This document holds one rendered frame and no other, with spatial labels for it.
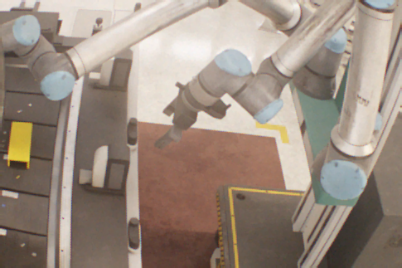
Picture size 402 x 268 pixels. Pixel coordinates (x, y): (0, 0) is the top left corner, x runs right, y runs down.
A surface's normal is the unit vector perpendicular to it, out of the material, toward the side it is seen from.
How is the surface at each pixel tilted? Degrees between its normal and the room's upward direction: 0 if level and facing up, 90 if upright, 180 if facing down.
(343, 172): 95
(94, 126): 0
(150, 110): 0
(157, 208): 0
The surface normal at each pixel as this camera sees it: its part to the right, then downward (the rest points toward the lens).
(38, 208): 0.22, -0.73
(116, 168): 0.06, 0.67
